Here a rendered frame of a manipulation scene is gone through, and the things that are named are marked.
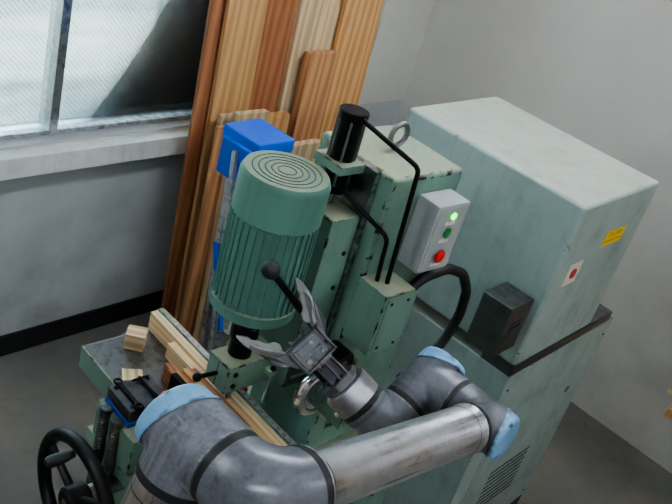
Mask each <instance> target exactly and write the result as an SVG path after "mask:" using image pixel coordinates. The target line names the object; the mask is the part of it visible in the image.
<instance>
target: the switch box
mask: <svg viewBox="0 0 672 504"><path fill-rule="evenodd" d="M469 204H470V201H468V200H467V199H465V198H464V197H462V196H461V195H459V194H458V193H456V192H455V191H453V190H452V189H444V190H439V191H433V192H428V193H423V194H420V195H419V198H418V201H417V204H416V206H415V209H414V212H413V215H412V218H411V221H410V223H409V226H408V229H407V232H406V235H405V238H404V240H403V243H402V246H401V249H400V252H399V255H398V258H397V260H398V261H400V262H401V263H402V264H404V265H405V266H406V267H408V268H409V269H410V270H412V271H413V272H414V273H416V274H418V273H421V272H425V271H429V270H432V269H436V268H439V267H443V266H445V265H446V264H447V261H448V259H449V256H450V254H451V251H452V248H453V246H454V243H455V241H456V238H457V235H458V233H459V230H460V228H461V225H462V222H463V220H464V217H465V215H466V212H467V210H468V207H469ZM454 211H455V212H457V217H456V219H455V223H454V224H452V225H447V226H445V224H446V222H450V221H454V220H450V219H449V217H450V215H451V214H452V213H453V212H454ZM446 228H451V234H450V236H449V237H447V238H448V241H446V242H442V243H439V240H441V239H445V238H443V236H442V235H443V232H444V230H445V229H446ZM440 250H444V251H445V252H446V253H445V257H444V259H443V260H442V261H441V262H439V265H435V266H431V267H430V264H431V263H434V262H435V261H434V257H435V254H436V253H437V252H438V251H440Z"/></svg>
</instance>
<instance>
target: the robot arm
mask: <svg viewBox="0 0 672 504"><path fill-rule="evenodd" d="M294 282H295V289H296V290H297V292H298V294H299V301H300V303H301V305H302V312H301V319H302V321H304V322H307V323H309V324H311V327H312V329H313V330H312V329H307V330H306V331H304V330H302V329H301V330H300V336H299V337H298V338H297V339H296V340H295V341H294V342H291V341H289V342H288V344H289V345H290V346H289V348H288V349H287V351H286V352H284V351H283V350H282V348H281V345H280V344H278V343H274V342H271V343H262V342H261V341H260V340H251V339H250V338H248V336H242V335H237V334H236V338H237V339H238V340H239V341H240V342H241V343H242V344H243V345H244V346H245V347H247V348H248V349H250V350H252V351H253V352H255V353H256V354H258V355H260V356H261V357H263V358H265V359H266V360H268V361H269V362H271V363H273V364H274V365H277V366H279V367H284V368H287V367H293V368H295V369H301V370H302V371H303V372H304V373H306V374H307V375H309V376H310V375H311V374H313V375H315V376H316V377H317V378H318V379H319V380H320V381H321V382H322V383H325V382H326V381H328V382H329V383H328V384H327V386H326V387H325V389H324V391H323V392H324V393H325V394H326V395H327V396H328V399H327V404H328V405H329V406H330V407H331V408H332V409H333V410H334V411H336V412H335V414H334V416H335V417H336V418H338V417H339V416H340V417H341V418H342V419H343V420H344V421H345V422H346V423H347V424H348V425H349V426H350V427H351V428H352V429H353V430H354V431H355V432H356V433H357V434H358V435H359V436H355V437H352V438H349V439H346V440H342V441H339V442H336V443H333V444H330V445H326V446H323V447H320V448H317V449H313V448H311V447H309V446H307V445H304V444H291V445H287V446H279V445H275V444H272V443H270V442H267V441H265V440H263V439H262V438H260V437H259V436H258V435H257V433H256V432H254V431H253V430H252V429H251V428H250V427H249V426H248V425H247V424H246V423H245V422H244V421H243V420H241V419H240V418H239V417H238V416H237V415H236V414H235V413H234V412H233V411H232V410H231V409H230V408H228V407H227V406H226V405H225V404H224V403H223V400H222V399H221V398H220V397H218V396H216V395H214V394H213V393H211V392H210V391H209V390H208V389H207V388H205V387H204V386H202V385H199V384H193V383H190V384H183V385H179V386H176V387H173V388H171V389H169V390H167V391H166V392H165V393H163V394H161V395H159V396H158V397H157V398H155V399H154V400H153V401H152V402H151V403H150V404H149V405H148V406H147V407H146V408H145V409H144V411H143V412H142V413H141V415H140V417H139V418H138V421H137V423H136V426H135V435H136V438H137V441H138V443H139V444H140V445H141V446H143V447H144V450H143V452H142V454H141V456H140V459H139V461H138V463H137V465H136V467H135V474H134V476H133V478H132V480H131V482H130V484H129V486H128V488H127V490H126V492H125V494H124V496H123V499H122V501H121V503H120V504H349V503H351V502H354V501H356V500H359V499H361V498H364V497H366V496H369V495H371V494H374V493H376V492H379V491H381V490H384V489H386V488H389V487H391V486H394V485H396V484H399V483H401V482H404V481H406V480H408V479H411V478H413V477H416V476H418V475H421V474H423V473H426V472H428V471H431V470H433V469H436V468H438V467H441V466H443V465H446V464H448V463H451V462H453V461H456V460H458V459H461V458H463V457H466V456H468V455H474V454H477V453H479V452H482V453H483V454H484V455H485V457H486V458H490V459H492V460H495V459H497V458H499V457H500V456H501V455H502V454H503V453H504V452H505V451H506V449H507V448H508V447H509V445H510V444H511V442H512V441H513V439H514V437H515V436H516V434H517V431H518V429H519V426H520V419H519V417H518V416H517V415H516V414H514V413H513V412H512V411H511V409H510V408H507V407H505V406H504V405H502V404H501V403H500V402H498V401H497V400H495V399H494V398H493V397H491V396H490V395H489V394H487V393H486V392H484V391H483V390H482V389H480V388H479V387H477V386H476V385H475V384H473V383H472V382H471V381H470V380H469V379H467V378H466V377H465V370H464V368H463V366H462V365H461V364H460V363H459V362H458V361H457V360H456V359H455V358H453V357H452V356H450V354H449V353H447V352H446V351H444V350H442V349H440V348H437V347H433V346H429V347H426V348H424V349H423V350H422V351H421V352H420V353H419V354H418V355H416V356H415V357H414V358H413V361H412V362H411V363H410V364H409V365H408V366H407V367H406V368H405V369H404V370H403V371H402V373H401V374H400V375H399V376H398V377H397V378H396V379H395V380H394V381H393V382H392V383H391V385H390V386H389V387H388V388H387V389H386V390H385V391H384V390H383V389H382V388H381V387H380V386H379V385H378V384H377V383H376V382H375V381H374V380H373V379H372V378H371V377H370V375H369V374H368V373H367V372H366V371H365V370H364V369H363V368H358V369H355V368H354V367H353V366H352V365H348V366H346V367H345V368H344V367H343V366H342V365H341V364H340V363H339V362H338V361H337V360H336V359H335V358H334V357H333V356H332V352H333V351H334V350H335V349H336V348H337V346H336V345H335V344H334V343H333V342H332V341H331V340H330V339H329V338H328V337H327V336H326V332H325V331H326V322H325V319H324V317H323V315H322V313H321V312H320V310H319V309H318V307H317V306H316V304H315V301H314V299H313V297H312V296H311V294H310V292H309V291H308V289H307V287H306V286H305V285H304V283H303V282H302V281H301V280H299V279H298V278H297V277H294ZM286 353H287V354H288V355H287V354H286Z"/></svg>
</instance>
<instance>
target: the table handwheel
mask: <svg viewBox="0 0 672 504"><path fill-rule="evenodd" d="M59 441H61V442H64V443H66V444H67V445H69V446H70V447H71V448H72V449H73V450H74V451H75V452H76V454H77V455H78V456H79V458H80V459H81V461H82V463H83V464H84V466H85V468H86V470H87V472H88V474H89V476H90V478H91V481H92V483H90V484H86V483H85V482H83V481H78V482H75V483H74V482H73V480H72V478H71V476H70V474H69V472H68V470H67V468H66V466H65V464H62V465H60V466H57V468H58V471H59V473H60V476H61V478H62V481H63V483H64V486H65V487H62V488H61V489H60V491H59V493H58V502H59V504H115V501H114V497H113V494H114V493H116V492H119V491H121V490H124V489H125V487H124V486H123V485H122V483H121V482H120V481H119V479H118V478H117V477H116V476H115V474H113V477H112V481H111V482H109V481H108V478H107V476H106V473H105V471H104V469H103V466H102V464H101V462H100V461H99V459H98V457H97V455H96V454H95V452H94V451H93V449H92V448H91V446H90V445H89V444H88V443H87V441H86V440H85V439H84V438H83V437H82V436H81V435H79V434H78V433H77V432H75V431H74V430H72V429H69V428H66V427H57V428H54V429H52V430H50V431H49V432H48V433H47V434H46V435H45V436H44V438H43V439H42V441H41V444H40V447H39V451H38V458H37V477H38V485H39V491H40V496H41V500H42V504H57V501H56V497H55V493H54V488H53V482H52V473H51V469H50V468H47V467H45V465H44V460H45V458H46V457H47V456H49V455H51V454H54V453H59V450H58V447H57V445H56V443H57V442H59Z"/></svg>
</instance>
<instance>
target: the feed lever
mask: <svg viewBox="0 0 672 504"><path fill-rule="evenodd" d="M261 273H262V275H263V276H264V277H265V278H266V279H269V280H274V281H275V282H276V284H277V285H278V286H279V288H280V289H281V290H282V292H283V293H284V294H285V296H286V297H287V298H288V300H289V301H290V302H291V304H292V305H293V306H294V308H295V309H296V310H297V312H298V313H299V314H300V316H301V312H302V305H301V303H300V302H299V301H298V299H297V298H296V296H295V295H294V294H293V292H292V291H291V290H290V288H289V287H288V286H287V284H286V283H285V281H284V280H283V279H282V277H281V276H280V273H281V266H280V264H279V263H278V262H277V261H275V260H267V261H265V262H264V263H263V264H262V266H261ZM332 342H333V343H334V344H335V345H336V346H337V348H336V349H335V350H334V351H333V352H332V356H333V357H334V358H335V359H336V360H337V361H338V362H339V363H340V364H341V365H342V366H343V367H344V368H345V367H346V366H348V365H355V364H356V363H357V359H356V358H354V354H353V353H352V352H351V351H350V350H349V349H348V348H346V347H345V346H344V345H343V344H342V343H341V342H340V341H338V340H332Z"/></svg>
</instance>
